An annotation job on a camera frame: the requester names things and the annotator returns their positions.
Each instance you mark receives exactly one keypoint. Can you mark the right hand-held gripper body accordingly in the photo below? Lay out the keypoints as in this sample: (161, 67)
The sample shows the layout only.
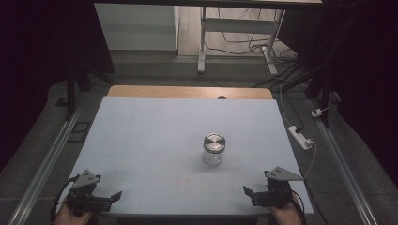
(277, 193)

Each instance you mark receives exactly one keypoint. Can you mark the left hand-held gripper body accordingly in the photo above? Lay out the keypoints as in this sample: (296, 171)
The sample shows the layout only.
(84, 193)

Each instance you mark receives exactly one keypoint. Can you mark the clear glass jar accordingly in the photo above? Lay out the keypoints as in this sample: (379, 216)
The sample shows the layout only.
(212, 157)

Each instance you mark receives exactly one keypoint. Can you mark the person's right hand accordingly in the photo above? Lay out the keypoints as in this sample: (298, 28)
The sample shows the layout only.
(286, 216)

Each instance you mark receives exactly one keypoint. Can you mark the person's left hand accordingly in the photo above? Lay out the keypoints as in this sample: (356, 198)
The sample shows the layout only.
(67, 218)

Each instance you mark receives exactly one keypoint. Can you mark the white power strip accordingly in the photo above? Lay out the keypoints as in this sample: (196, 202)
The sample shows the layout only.
(299, 137)

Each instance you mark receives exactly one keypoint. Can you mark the white table cover sheet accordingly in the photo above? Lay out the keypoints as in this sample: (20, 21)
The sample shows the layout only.
(156, 140)

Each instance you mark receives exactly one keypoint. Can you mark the small white adapter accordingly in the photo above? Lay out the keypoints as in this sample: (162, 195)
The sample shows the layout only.
(316, 112)

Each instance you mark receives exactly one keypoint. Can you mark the black metal stand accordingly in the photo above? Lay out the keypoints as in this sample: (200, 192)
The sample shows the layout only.
(71, 93)
(322, 90)

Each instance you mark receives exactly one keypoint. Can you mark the wooden table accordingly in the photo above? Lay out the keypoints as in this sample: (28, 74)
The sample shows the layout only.
(175, 92)

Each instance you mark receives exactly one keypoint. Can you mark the dark curtain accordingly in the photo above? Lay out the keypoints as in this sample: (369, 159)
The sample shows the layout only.
(37, 62)
(363, 62)

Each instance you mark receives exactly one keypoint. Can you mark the white cabinet panel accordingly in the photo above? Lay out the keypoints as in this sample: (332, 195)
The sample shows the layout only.
(137, 26)

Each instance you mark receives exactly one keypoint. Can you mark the aluminium rail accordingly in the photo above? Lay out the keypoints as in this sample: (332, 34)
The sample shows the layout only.
(47, 165)
(344, 168)

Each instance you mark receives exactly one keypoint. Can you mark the black rectangular floor frame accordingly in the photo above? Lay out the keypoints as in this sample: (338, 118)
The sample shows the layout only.
(79, 132)

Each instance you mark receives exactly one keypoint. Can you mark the white desk frame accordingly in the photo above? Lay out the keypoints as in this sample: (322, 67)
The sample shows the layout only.
(237, 25)

